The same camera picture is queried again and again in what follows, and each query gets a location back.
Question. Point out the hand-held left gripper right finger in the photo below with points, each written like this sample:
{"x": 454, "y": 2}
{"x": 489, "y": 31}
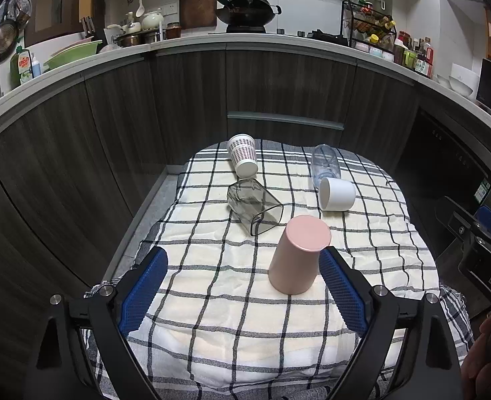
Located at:
{"x": 344, "y": 296}

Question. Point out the white teapot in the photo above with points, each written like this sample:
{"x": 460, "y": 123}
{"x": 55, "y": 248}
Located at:
{"x": 152, "y": 21}

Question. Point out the smoky grey square cup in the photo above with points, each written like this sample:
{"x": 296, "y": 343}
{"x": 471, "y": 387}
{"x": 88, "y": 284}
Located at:
{"x": 251, "y": 204}

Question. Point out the brown jar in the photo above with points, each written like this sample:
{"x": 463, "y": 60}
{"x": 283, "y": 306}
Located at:
{"x": 173, "y": 31}

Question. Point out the built-in black dishwasher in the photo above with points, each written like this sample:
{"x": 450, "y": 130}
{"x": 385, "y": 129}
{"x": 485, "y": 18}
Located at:
{"x": 445, "y": 162}

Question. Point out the black white checked cloth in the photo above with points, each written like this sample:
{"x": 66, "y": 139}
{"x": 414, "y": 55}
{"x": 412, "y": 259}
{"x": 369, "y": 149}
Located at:
{"x": 229, "y": 321}

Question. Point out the white blue pump bottle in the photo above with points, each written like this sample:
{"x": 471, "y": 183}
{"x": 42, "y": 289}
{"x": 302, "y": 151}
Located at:
{"x": 36, "y": 66}

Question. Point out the row of sauce bottles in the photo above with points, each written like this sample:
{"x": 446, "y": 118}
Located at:
{"x": 416, "y": 56}

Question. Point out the green dish soap bottle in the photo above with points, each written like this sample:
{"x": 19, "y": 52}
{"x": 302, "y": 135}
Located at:
{"x": 21, "y": 66}

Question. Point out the green plastic basin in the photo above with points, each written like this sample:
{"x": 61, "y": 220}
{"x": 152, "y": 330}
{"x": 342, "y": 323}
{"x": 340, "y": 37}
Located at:
{"x": 72, "y": 56}

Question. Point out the black wok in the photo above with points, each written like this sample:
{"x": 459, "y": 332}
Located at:
{"x": 247, "y": 10}

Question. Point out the white cup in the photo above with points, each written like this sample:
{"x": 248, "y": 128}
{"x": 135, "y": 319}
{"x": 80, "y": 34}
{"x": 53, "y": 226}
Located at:
{"x": 339, "y": 195}

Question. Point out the patterned paper cup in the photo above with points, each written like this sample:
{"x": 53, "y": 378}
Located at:
{"x": 243, "y": 154}

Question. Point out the wooden cutting board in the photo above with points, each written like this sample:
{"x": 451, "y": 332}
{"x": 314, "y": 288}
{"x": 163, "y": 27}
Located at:
{"x": 197, "y": 4}

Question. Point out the clear plastic cup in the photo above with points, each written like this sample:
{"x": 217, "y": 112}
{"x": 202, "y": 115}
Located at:
{"x": 324, "y": 164}

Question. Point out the person's right hand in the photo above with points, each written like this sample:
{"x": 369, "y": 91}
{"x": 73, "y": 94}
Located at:
{"x": 480, "y": 362}

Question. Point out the stack of white bowls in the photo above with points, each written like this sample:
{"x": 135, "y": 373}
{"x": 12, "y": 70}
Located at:
{"x": 464, "y": 79}

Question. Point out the black gas stove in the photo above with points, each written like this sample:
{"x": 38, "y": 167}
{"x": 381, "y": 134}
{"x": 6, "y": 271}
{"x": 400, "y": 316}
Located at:
{"x": 270, "y": 33}

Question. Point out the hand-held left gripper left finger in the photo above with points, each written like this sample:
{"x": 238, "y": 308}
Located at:
{"x": 141, "y": 296}

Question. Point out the white ladle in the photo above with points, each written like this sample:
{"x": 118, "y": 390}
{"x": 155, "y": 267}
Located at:
{"x": 140, "y": 6}

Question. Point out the hanging frying pan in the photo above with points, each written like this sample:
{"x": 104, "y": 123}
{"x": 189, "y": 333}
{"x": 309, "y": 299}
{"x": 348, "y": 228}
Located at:
{"x": 2, "y": 41}

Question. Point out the steel pot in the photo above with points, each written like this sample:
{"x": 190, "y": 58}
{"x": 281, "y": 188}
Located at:
{"x": 129, "y": 39}

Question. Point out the pink cup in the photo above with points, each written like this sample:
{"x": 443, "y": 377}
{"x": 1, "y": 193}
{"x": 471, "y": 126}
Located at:
{"x": 297, "y": 254}

